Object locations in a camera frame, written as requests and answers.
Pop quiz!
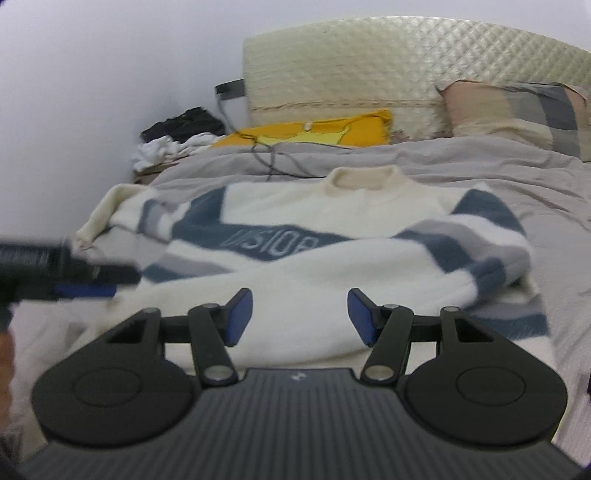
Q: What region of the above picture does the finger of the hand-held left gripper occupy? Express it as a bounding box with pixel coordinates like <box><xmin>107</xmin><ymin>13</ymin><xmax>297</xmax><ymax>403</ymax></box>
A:
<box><xmin>53</xmin><ymin>282</ymin><xmax>118</xmax><ymax>301</ymax></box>
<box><xmin>69</xmin><ymin>258</ymin><xmax>143</xmax><ymax>286</ymax></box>

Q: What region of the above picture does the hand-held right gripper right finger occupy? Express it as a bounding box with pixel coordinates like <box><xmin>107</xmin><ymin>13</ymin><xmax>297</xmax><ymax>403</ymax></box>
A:
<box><xmin>346</xmin><ymin>287</ymin><xmax>497</xmax><ymax>385</ymax></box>

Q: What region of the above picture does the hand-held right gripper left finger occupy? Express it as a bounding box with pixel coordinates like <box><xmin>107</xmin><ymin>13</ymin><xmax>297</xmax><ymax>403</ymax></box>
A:
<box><xmin>105</xmin><ymin>287</ymin><xmax>254</xmax><ymax>387</ymax></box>

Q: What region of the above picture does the white blue grey fuzzy sweater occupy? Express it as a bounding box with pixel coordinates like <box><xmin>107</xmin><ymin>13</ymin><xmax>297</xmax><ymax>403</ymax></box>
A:
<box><xmin>74</xmin><ymin>166</ymin><xmax>555</xmax><ymax>370</ymax></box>

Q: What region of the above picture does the white clothes pile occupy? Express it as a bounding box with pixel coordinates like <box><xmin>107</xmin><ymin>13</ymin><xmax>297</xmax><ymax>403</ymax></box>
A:
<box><xmin>130</xmin><ymin>133</ymin><xmax>220</xmax><ymax>171</ymax></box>

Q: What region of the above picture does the black clothes pile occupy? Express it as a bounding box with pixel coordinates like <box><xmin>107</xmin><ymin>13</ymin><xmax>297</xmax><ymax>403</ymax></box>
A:
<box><xmin>141</xmin><ymin>107</ymin><xmax>227</xmax><ymax>144</ymax></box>

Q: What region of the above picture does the grey bed sheet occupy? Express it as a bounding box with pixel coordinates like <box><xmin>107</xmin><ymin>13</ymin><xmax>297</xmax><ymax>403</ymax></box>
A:
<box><xmin>148</xmin><ymin>136</ymin><xmax>591</xmax><ymax>444</ymax></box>

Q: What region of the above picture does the yellow pillow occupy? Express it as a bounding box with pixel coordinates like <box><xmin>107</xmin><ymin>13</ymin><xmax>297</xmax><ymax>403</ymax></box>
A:
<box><xmin>210</xmin><ymin>108</ymin><xmax>393</xmax><ymax>149</ymax></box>

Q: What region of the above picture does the cream quilted headboard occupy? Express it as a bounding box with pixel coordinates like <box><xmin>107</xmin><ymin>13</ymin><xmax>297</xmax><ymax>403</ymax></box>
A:
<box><xmin>242</xmin><ymin>16</ymin><xmax>591</xmax><ymax>139</ymax></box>

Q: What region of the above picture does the plaid pillow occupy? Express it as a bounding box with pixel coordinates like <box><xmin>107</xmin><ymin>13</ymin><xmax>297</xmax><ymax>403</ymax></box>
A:
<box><xmin>436</xmin><ymin>79</ymin><xmax>591</xmax><ymax>162</ymax></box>

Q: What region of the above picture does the black cable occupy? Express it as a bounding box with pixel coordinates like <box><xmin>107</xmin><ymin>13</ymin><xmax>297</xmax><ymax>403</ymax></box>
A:
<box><xmin>215</xmin><ymin>85</ymin><xmax>324</xmax><ymax>183</ymax></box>

